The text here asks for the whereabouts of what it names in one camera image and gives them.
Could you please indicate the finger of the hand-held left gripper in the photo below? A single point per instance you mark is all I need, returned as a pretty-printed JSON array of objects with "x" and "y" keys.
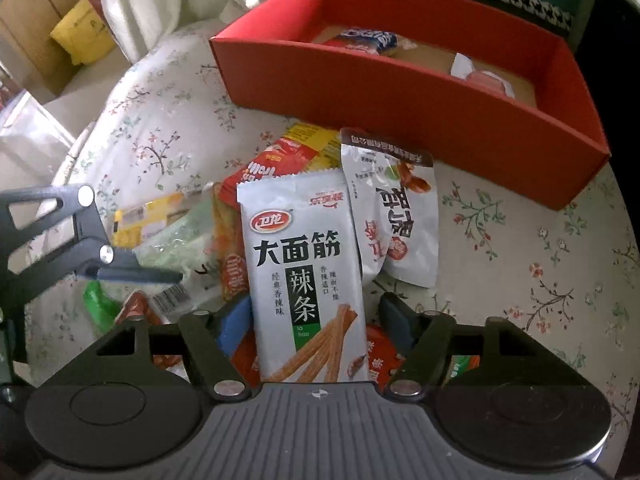
[{"x": 142, "y": 274}]

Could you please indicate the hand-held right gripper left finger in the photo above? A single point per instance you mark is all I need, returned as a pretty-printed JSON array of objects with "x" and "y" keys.
[{"x": 235, "y": 325}]

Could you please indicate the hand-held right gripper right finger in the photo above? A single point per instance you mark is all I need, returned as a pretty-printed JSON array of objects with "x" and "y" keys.
[{"x": 395, "y": 321}]

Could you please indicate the green bamboo shoot packet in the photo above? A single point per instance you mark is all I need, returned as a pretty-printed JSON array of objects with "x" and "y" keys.
[{"x": 175, "y": 245}]

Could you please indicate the yellow biscuit stick packet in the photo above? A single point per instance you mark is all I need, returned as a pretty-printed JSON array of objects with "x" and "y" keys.
[{"x": 150, "y": 215}]

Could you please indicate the white spicy strip packet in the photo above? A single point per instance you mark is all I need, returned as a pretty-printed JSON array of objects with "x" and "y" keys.
[{"x": 300, "y": 260}]

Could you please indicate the white date snack packet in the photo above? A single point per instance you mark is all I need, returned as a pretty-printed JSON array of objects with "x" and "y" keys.
[{"x": 400, "y": 210}]

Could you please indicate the red and yellow snack packet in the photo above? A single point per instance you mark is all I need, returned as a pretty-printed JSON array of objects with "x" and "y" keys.
[{"x": 280, "y": 160}]

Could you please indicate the red cardboard box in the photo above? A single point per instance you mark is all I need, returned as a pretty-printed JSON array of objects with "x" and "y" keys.
[{"x": 400, "y": 110}]

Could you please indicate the white and red snack packet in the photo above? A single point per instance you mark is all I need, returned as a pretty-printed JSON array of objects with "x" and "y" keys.
[{"x": 482, "y": 80}]

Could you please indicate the blue and white snack packet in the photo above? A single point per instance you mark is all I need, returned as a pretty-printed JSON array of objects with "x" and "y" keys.
[{"x": 365, "y": 39}]

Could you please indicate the small green snack packet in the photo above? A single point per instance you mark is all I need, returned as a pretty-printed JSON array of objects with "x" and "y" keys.
[{"x": 100, "y": 305}]

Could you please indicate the green and orange snack packet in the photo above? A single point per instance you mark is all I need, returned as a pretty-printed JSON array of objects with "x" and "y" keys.
[{"x": 460, "y": 367}]

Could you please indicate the yellow plastic bag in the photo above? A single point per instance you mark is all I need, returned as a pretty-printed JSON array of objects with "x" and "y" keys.
[{"x": 85, "y": 35}]

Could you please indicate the white towel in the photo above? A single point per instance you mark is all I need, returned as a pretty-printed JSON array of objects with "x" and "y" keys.
[{"x": 150, "y": 0}]

